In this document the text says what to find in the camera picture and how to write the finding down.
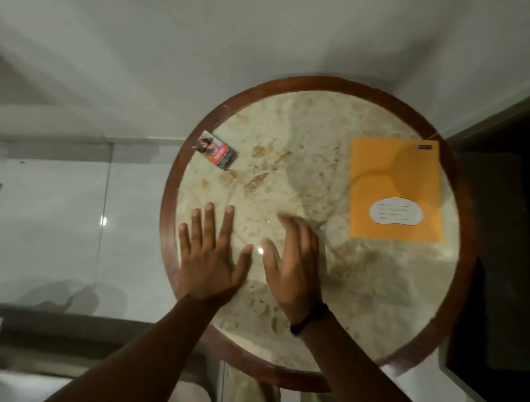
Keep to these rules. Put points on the person's right forearm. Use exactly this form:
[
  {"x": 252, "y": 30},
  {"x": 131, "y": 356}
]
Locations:
[{"x": 352, "y": 364}]

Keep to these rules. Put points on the person's left little finger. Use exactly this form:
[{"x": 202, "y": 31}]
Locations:
[{"x": 184, "y": 240}]

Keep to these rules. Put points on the small printed card box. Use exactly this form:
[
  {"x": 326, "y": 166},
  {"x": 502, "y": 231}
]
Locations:
[{"x": 215, "y": 150}]

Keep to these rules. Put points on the black wristband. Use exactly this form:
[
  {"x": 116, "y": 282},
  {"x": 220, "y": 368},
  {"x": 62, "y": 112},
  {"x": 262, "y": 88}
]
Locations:
[{"x": 308, "y": 318}]

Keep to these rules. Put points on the person's left thumb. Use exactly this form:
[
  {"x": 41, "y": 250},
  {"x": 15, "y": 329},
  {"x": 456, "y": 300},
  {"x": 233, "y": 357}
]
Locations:
[{"x": 244, "y": 261}]

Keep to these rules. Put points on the person's left middle finger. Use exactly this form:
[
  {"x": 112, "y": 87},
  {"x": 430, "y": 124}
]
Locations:
[{"x": 209, "y": 225}]

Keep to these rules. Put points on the orange notebook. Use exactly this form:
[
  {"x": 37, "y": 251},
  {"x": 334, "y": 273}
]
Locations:
[{"x": 395, "y": 188}]

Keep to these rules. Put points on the round marble wooden-rim table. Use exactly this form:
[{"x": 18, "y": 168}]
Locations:
[{"x": 316, "y": 232}]

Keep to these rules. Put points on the person's left forearm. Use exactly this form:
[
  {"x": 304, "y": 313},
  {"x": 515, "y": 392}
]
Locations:
[{"x": 136, "y": 352}]

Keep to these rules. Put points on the person's right thumb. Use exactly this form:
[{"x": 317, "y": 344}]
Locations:
[{"x": 271, "y": 261}]

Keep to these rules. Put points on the person's left hand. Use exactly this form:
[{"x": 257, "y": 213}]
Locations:
[{"x": 207, "y": 265}]

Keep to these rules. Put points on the person's right hand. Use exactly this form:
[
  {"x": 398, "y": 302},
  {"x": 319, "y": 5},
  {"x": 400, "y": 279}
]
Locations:
[{"x": 296, "y": 273}]

